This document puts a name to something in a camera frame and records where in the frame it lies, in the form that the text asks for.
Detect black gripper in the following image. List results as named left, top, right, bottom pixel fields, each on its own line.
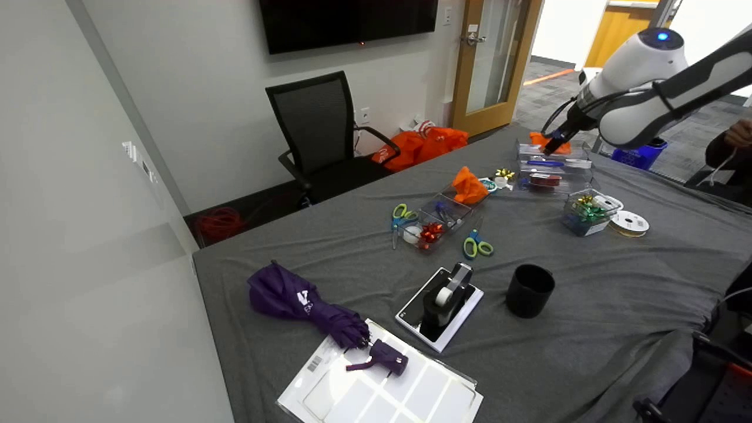
left=539, top=98, right=596, bottom=154

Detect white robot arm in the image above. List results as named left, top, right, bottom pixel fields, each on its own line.
left=542, top=25, right=752, bottom=154

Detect white ribbon spool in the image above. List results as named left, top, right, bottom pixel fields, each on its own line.
left=610, top=209, right=648, bottom=236

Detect black tape dispenser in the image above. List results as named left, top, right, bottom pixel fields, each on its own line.
left=421, top=262, right=474, bottom=340

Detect clear box far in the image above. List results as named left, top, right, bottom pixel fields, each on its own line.
left=516, top=142, right=591, bottom=193

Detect clear box of bows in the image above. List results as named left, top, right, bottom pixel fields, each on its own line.
left=562, top=190, right=610, bottom=236

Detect wooden door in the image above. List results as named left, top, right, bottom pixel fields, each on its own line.
left=448, top=0, right=542, bottom=135

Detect blue green scissors front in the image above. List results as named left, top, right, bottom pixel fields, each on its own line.
left=460, top=227, right=496, bottom=260

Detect blue green scissors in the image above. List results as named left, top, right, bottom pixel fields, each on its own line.
left=389, top=202, right=418, bottom=230
left=460, top=227, right=496, bottom=260

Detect orange bag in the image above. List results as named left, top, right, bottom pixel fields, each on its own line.
left=370, top=126, right=467, bottom=172

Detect grey tablecloth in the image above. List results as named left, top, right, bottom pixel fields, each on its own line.
left=195, top=126, right=752, bottom=423

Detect black cup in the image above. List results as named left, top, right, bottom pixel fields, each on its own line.
left=504, top=262, right=555, bottom=316

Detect blue green scissors back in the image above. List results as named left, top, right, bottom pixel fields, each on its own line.
left=389, top=202, right=418, bottom=230

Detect white tray under dispenser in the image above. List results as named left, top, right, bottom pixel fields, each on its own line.
left=395, top=262, right=484, bottom=351

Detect black office chair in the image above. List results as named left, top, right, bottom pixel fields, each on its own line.
left=265, top=69, right=402, bottom=203

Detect white label sheets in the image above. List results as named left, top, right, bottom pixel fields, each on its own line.
left=277, top=322, right=484, bottom=423

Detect purple folded umbrella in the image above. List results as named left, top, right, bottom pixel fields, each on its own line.
left=248, top=260, right=369, bottom=349

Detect wall television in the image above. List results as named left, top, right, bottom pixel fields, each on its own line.
left=259, top=0, right=438, bottom=53

